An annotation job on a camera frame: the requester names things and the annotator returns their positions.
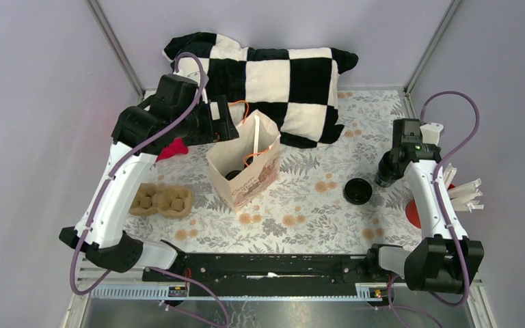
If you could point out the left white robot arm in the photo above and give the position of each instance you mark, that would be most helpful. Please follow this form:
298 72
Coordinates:
177 110

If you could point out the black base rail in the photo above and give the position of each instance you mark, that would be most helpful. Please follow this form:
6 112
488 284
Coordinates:
276 276

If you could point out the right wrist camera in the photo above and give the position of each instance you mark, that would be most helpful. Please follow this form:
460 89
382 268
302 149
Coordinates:
431 133

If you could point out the white wrapped straws bundle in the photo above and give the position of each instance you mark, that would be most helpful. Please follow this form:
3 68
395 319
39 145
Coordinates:
465 197

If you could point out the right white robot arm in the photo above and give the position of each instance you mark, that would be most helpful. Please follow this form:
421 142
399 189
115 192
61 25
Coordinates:
446 260

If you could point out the pink cloth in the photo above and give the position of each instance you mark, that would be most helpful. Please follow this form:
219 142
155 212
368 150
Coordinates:
177 147

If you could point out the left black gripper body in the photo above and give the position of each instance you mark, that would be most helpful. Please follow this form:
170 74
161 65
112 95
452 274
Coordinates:
203 128

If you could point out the black coffee cup lid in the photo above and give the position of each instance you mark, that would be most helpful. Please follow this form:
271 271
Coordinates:
231 175

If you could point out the brown cardboard cup carrier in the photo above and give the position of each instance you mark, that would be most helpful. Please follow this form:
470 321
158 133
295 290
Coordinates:
170 201

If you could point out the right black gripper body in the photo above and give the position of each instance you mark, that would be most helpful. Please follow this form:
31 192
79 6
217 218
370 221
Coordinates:
389 160

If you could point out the red cup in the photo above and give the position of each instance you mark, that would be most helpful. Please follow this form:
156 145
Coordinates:
413 212

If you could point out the stack of black cups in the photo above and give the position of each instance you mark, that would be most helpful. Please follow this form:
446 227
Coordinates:
385 178

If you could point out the black white checkered pillow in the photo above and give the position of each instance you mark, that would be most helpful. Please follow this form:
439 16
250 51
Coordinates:
296 88

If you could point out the floral table mat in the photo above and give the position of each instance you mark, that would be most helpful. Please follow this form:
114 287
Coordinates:
304 211

